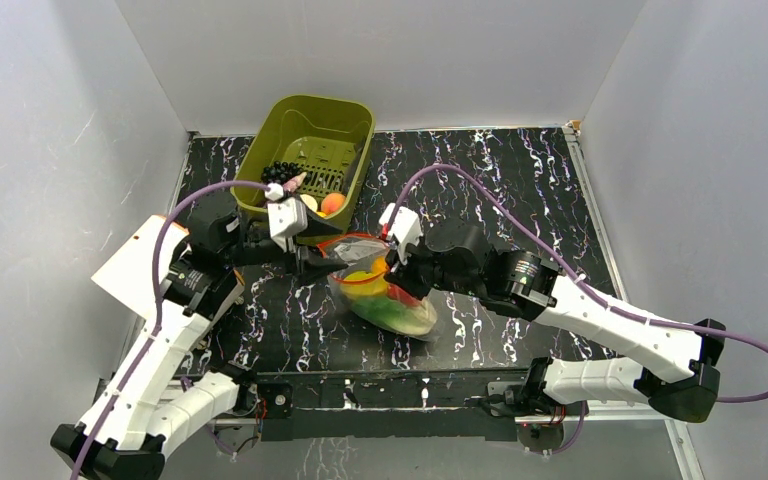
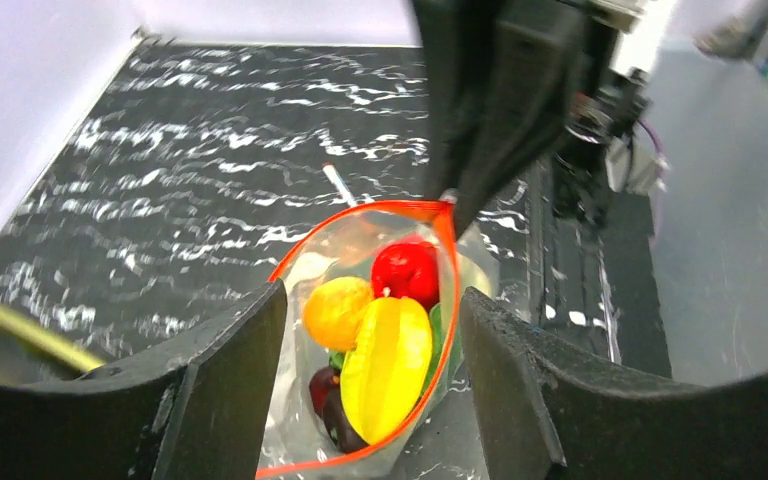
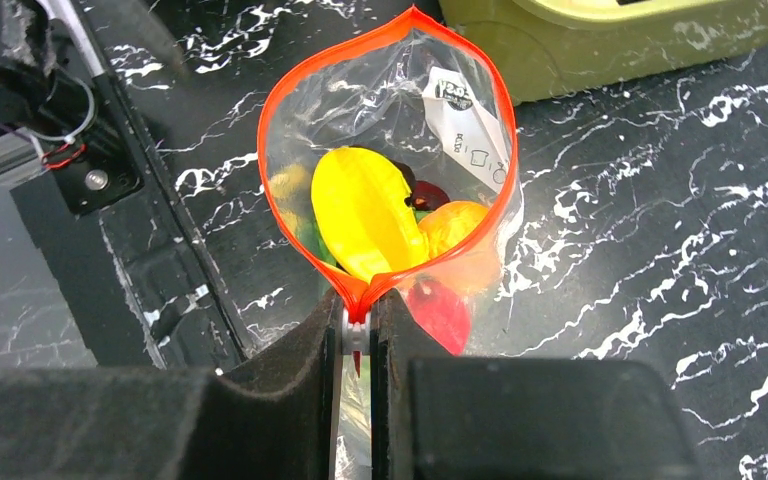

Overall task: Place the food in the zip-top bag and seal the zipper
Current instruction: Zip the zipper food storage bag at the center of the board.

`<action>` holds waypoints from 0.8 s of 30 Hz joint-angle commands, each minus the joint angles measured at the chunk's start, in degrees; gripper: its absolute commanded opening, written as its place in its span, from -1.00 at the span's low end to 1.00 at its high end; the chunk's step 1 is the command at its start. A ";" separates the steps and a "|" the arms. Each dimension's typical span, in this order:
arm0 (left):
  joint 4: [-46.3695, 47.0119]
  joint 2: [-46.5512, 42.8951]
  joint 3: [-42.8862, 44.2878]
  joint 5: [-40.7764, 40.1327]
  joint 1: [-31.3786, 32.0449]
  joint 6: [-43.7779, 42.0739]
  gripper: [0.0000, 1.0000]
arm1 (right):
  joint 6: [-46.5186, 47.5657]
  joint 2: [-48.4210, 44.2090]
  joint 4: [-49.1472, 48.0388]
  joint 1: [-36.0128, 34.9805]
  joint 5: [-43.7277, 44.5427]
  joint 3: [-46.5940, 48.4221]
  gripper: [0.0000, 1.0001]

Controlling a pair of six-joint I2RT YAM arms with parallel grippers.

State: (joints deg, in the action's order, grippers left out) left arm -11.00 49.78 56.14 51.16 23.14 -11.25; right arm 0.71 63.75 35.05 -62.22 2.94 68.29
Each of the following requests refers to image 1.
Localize red strawberry toy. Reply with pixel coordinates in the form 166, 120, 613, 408
387, 284, 422, 308

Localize white round slice toy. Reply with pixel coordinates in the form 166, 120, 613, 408
299, 194, 319, 212

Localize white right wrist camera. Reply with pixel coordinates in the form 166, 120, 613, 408
378, 203, 423, 264

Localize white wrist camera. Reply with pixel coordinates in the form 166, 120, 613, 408
378, 203, 423, 264
265, 183, 308, 253

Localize clear zip bag orange zipper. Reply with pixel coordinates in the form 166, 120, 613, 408
318, 233, 437, 340

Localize olive green plastic basket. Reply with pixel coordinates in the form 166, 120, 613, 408
235, 94, 375, 234

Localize black grape bunch toy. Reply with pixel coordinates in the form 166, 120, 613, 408
260, 161, 303, 184

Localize green lettuce toy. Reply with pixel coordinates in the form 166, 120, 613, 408
349, 296, 437, 338

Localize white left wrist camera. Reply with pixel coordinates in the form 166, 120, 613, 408
265, 183, 308, 253

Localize purple sweet potato toy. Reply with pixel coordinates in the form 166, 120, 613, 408
283, 171, 307, 193

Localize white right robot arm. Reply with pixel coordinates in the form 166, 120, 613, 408
383, 219, 724, 423

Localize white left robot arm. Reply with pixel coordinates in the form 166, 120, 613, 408
50, 183, 340, 479

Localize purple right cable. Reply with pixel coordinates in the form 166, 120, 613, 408
383, 163, 768, 405

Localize yellow-orange tangerine toy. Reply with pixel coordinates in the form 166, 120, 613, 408
370, 256, 389, 275

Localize peach toy fruit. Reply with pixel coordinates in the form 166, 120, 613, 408
320, 192, 346, 216

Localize yellow starfruit toy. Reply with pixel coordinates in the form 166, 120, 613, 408
337, 271, 389, 300

